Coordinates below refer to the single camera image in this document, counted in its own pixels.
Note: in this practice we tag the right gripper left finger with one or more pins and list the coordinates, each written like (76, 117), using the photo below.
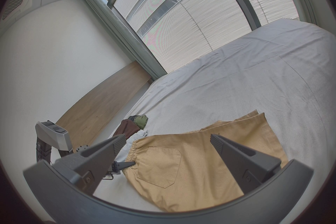
(89, 167)

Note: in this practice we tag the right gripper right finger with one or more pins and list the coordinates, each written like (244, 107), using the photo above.
(252, 167)

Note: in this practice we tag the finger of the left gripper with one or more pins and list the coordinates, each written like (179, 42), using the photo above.
(118, 166)

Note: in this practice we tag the tan shorts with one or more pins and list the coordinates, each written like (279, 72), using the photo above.
(183, 178)

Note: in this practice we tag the bed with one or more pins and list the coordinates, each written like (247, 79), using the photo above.
(236, 81)

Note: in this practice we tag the white garment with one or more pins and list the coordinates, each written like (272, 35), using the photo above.
(123, 154)

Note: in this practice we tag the dark brown garment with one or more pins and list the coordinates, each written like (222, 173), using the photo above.
(128, 128)

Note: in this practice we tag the green garment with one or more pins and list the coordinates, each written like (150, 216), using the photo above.
(141, 122)

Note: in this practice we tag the dark grey garment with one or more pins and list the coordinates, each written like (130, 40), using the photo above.
(133, 117)

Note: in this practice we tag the window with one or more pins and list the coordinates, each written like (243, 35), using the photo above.
(196, 20)

